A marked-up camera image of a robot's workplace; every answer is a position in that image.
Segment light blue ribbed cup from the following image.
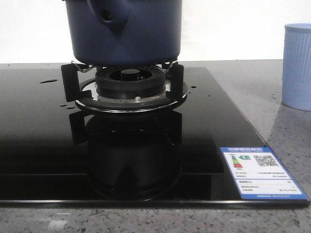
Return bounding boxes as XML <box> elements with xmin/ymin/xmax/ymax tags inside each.
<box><xmin>282</xmin><ymin>23</ymin><xmax>311</xmax><ymax>111</ymax></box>

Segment black pot support grate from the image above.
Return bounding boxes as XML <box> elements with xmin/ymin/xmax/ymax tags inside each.
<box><xmin>61</xmin><ymin>61</ymin><xmax>179</xmax><ymax>101</ymax></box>

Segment dark blue pot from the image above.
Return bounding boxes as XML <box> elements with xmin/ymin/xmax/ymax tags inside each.
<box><xmin>65</xmin><ymin>0</ymin><xmax>182</xmax><ymax>67</ymax></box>

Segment black gas burner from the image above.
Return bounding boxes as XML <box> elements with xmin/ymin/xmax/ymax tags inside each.
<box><xmin>75</xmin><ymin>64</ymin><xmax>187</xmax><ymax>114</ymax></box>

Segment black glass stove top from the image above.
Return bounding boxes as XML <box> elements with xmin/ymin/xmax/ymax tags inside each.
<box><xmin>0</xmin><ymin>67</ymin><xmax>310</xmax><ymax>208</ymax></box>

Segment blue energy label sticker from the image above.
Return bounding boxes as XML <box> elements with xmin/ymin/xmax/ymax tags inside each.
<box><xmin>221</xmin><ymin>147</ymin><xmax>309</xmax><ymax>200</ymax></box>

